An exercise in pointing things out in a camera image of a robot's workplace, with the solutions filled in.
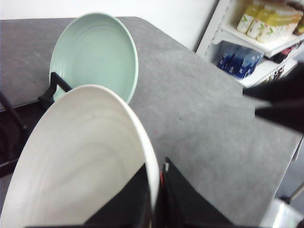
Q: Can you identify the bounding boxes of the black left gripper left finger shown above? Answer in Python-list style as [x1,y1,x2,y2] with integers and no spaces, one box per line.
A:
[25,164,153,228]

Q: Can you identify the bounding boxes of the blue packaged bottles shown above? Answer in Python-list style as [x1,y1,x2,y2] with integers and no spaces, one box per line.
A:
[217,46,264,79]

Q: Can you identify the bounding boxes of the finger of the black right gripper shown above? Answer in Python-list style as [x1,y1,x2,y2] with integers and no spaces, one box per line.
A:
[242,61,304,132]

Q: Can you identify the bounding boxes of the yellow-green drink cartons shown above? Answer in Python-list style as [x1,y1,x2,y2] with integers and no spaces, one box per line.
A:
[237,0,302,44]

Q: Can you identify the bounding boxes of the white plate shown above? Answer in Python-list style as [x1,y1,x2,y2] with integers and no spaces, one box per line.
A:
[0,85,160,228]

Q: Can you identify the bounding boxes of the black plate rack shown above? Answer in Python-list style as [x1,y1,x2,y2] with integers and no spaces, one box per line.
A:
[0,72,72,178]

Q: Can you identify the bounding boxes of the white shelf unit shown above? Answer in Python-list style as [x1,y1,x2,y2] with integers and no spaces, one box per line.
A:
[196,0,304,88]

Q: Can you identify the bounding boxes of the green plate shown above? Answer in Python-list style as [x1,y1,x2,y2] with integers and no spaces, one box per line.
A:
[50,12,139,103]

